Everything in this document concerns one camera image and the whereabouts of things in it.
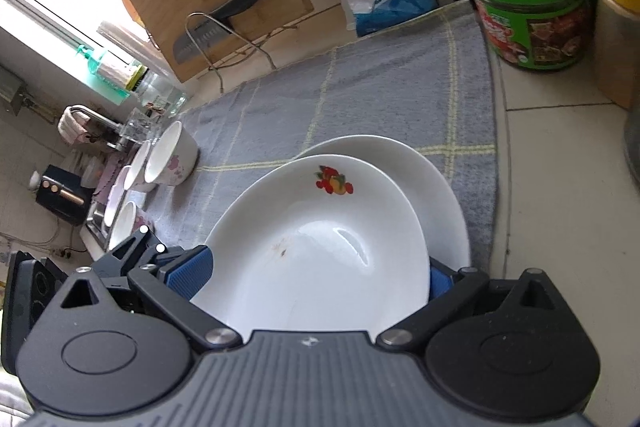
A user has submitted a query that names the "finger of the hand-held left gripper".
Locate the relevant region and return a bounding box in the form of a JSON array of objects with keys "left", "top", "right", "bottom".
[{"left": 92, "top": 226, "right": 176, "bottom": 280}]

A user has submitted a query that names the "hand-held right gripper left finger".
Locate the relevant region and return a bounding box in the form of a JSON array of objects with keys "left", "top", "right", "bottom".
[{"left": 60, "top": 245, "right": 242, "bottom": 353}]

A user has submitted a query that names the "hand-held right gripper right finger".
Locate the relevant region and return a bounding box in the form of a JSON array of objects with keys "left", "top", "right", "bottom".
[{"left": 375, "top": 257, "right": 557, "bottom": 352}]

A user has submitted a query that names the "white fruit-print plate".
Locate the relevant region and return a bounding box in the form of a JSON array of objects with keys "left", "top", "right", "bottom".
[
  {"left": 295, "top": 134, "right": 472, "bottom": 270},
  {"left": 190, "top": 155, "right": 432, "bottom": 333}
]

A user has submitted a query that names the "large white pink-flower bowl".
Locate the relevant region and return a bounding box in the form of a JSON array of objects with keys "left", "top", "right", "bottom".
[{"left": 144, "top": 121, "right": 200, "bottom": 186}]

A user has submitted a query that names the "steel sink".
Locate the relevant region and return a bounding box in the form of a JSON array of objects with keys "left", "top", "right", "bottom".
[{"left": 85, "top": 147, "right": 151, "bottom": 255}]

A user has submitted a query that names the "black small appliance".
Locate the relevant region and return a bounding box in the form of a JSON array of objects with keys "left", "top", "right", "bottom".
[{"left": 30, "top": 164, "right": 85, "bottom": 228}]

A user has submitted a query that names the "clear glass mug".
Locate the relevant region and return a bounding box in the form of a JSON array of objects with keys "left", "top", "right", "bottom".
[{"left": 120, "top": 109, "right": 156, "bottom": 148}]

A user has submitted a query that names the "pink patterned cloth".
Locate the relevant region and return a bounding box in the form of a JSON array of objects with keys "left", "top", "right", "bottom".
[{"left": 57, "top": 111, "right": 95, "bottom": 146}]

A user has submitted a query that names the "steel faucet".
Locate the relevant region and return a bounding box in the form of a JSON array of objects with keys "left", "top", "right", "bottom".
[{"left": 62, "top": 104, "right": 128, "bottom": 152}]

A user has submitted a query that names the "glass jar with dark lid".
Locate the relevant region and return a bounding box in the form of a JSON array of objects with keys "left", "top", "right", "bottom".
[{"left": 127, "top": 64, "right": 188, "bottom": 118}]

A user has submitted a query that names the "green dish soap bottle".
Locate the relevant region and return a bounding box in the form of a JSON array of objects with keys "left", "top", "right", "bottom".
[{"left": 75, "top": 44, "right": 141, "bottom": 100}]

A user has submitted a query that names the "grey and teal plaid towel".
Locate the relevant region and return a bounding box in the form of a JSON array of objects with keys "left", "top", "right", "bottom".
[{"left": 137, "top": 0, "right": 501, "bottom": 278}]

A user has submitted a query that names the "green-lid sauce jar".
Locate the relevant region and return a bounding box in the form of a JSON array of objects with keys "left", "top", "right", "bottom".
[{"left": 456, "top": 0, "right": 593, "bottom": 72}]

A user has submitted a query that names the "yellow-lid spice jar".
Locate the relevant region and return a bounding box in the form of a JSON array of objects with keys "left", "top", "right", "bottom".
[{"left": 595, "top": 0, "right": 640, "bottom": 110}]

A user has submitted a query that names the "steel wire rack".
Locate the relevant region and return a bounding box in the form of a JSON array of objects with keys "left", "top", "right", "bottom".
[{"left": 185, "top": 11, "right": 311, "bottom": 94}]

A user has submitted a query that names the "black-handled kitchen knife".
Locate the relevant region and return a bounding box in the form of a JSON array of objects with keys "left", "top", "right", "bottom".
[{"left": 173, "top": 0, "right": 277, "bottom": 64}]

